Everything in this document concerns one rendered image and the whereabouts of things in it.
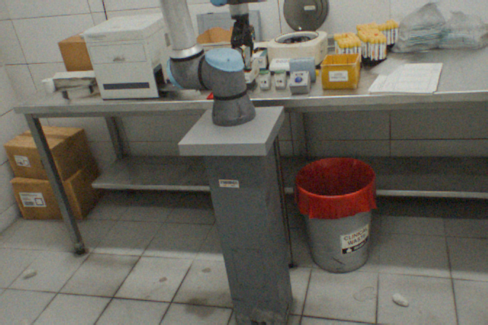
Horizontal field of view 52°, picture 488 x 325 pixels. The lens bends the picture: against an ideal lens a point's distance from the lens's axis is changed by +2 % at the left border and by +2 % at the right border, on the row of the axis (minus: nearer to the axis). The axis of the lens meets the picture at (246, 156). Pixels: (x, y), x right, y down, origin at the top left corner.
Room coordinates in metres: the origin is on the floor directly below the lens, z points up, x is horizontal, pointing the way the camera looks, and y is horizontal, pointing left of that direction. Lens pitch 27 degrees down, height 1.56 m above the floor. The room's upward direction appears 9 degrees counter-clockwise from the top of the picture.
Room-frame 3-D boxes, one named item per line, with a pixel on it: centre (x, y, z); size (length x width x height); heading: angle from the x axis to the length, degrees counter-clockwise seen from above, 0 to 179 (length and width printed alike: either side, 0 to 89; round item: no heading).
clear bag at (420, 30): (2.18, -0.85, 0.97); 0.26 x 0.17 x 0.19; 92
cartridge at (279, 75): (1.93, -0.19, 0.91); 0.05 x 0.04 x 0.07; 161
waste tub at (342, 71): (1.85, -0.42, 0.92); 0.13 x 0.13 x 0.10; 68
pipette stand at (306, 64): (1.94, -0.28, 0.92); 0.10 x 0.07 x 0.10; 73
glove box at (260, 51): (2.29, -0.15, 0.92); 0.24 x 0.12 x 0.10; 161
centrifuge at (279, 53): (2.19, -0.30, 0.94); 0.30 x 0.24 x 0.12; 152
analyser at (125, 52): (2.19, 0.40, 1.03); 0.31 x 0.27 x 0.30; 71
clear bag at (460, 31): (2.10, -1.00, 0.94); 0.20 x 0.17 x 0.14; 42
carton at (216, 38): (2.37, 0.02, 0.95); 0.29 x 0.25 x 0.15; 161
